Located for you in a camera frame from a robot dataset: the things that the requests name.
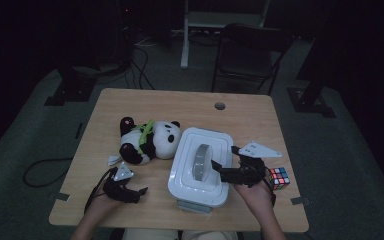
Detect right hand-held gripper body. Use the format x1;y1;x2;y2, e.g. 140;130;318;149
219;140;284;188

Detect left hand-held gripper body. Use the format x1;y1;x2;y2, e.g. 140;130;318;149
102;161;141;204

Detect white lid with grey handle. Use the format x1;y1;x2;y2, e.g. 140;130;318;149
167;126;234;208

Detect colourful puzzle cube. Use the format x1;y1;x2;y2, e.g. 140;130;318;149
268;166;291;191

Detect clear plastic storage box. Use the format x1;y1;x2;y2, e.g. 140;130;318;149
176;199;213;214

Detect panda plush toy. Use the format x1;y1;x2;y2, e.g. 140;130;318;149
108;116;183;167

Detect person's left hand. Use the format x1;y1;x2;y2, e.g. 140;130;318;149
88;192;125;219

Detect person's right hand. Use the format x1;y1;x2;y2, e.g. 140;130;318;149
234;179;277;218

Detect grey tape strip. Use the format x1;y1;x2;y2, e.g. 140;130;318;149
48;192;71;202
290;196;313;206

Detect black stand base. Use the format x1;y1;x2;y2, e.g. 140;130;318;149
44;64;98;107
286;33;337;119

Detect black folding chair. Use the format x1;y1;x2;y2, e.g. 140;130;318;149
211;22;295;96

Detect dark computer tower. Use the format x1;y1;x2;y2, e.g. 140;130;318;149
115;0;136;69

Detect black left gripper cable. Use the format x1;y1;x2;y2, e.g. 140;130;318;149
83;167;118;215

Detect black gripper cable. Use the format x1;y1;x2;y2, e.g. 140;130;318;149
83;167;118;215
263;166;278;208

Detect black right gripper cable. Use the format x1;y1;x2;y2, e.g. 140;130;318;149
263;166;278;208

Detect black looped floor cable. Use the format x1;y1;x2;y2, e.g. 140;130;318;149
22;157;74;188

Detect black floor cables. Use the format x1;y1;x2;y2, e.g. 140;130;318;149
124;44;156;90

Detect white metal stand frame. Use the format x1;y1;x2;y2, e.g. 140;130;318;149
179;0;271;70

